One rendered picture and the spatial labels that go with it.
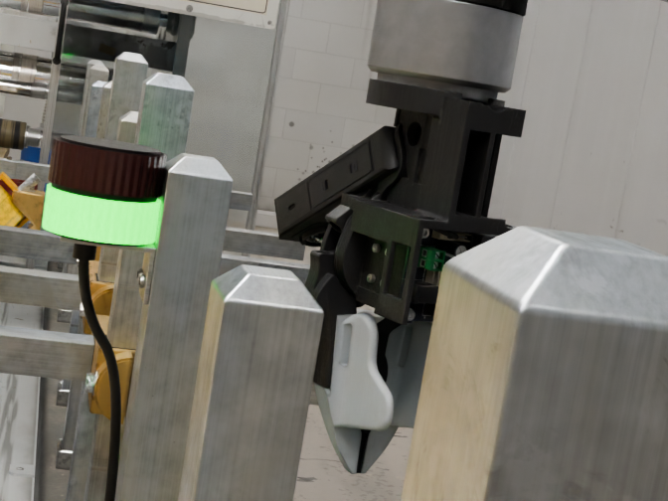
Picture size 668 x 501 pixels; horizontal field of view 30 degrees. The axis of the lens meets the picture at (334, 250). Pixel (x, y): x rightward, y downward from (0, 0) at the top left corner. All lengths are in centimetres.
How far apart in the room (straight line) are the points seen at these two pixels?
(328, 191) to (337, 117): 873
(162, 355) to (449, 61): 22
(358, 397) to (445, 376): 46
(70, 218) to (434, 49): 20
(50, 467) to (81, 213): 86
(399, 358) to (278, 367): 27
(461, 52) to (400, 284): 12
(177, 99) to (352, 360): 31
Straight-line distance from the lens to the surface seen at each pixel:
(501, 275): 18
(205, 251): 67
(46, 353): 98
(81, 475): 123
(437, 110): 62
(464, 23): 62
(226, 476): 43
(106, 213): 65
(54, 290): 122
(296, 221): 70
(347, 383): 66
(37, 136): 303
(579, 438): 18
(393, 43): 63
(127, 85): 141
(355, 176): 66
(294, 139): 937
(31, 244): 147
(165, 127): 91
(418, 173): 64
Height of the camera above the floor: 119
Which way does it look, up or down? 8 degrees down
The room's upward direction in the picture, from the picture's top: 9 degrees clockwise
